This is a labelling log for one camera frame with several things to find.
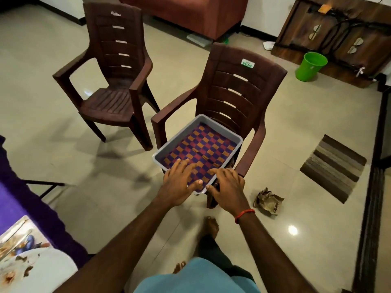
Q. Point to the person's foot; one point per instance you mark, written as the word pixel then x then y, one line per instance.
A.
pixel 179 266
pixel 211 226

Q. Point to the checkered purple orange cloth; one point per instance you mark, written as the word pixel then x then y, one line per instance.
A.
pixel 201 146

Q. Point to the white floral plate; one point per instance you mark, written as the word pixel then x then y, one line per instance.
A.
pixel 43 274

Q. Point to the person's left hand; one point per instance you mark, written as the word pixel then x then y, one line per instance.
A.
pixel 177 187

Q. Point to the grey plastic tray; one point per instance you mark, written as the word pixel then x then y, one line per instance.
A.
pixel 160 156

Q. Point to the red-brown sofa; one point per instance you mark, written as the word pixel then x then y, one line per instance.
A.
pixel 189 12

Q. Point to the person's teal t-shirt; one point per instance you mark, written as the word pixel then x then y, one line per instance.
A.
pixel 195 279

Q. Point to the red wrist thread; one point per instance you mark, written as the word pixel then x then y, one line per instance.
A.
pixel 244 214

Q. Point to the person's right hand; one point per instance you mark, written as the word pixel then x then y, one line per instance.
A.
pixel 231 192

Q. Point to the person's left foot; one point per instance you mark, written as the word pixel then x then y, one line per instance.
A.
pixel 179 266

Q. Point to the brown plastic chair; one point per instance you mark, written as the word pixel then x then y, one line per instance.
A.
pixel 113 103
pixel 244 88

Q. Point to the striped brown rug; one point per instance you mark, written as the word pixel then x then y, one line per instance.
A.
pixel 333 167

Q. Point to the purple tablecloth table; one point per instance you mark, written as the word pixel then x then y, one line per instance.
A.
pixel 24 201

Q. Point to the green bottle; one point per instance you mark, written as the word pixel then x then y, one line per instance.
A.
pixel 226 39

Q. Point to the small white floor object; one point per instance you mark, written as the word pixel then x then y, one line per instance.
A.
pixel 269 45

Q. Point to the person's dark trousers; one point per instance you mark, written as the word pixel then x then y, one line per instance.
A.
pixel 217 253

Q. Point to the person's right forearm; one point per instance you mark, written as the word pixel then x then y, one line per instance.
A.
pixel 272 256

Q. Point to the person's left forearm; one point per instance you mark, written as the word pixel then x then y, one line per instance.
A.
pixel 116 250

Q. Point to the green plastic bucket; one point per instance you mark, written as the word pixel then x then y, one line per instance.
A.
pixel 310 67

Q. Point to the crumpled brown paper bag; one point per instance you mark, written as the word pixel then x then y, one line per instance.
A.
pixel 269 202

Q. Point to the person's right foot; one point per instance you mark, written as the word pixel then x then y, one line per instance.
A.
pixel 211 226

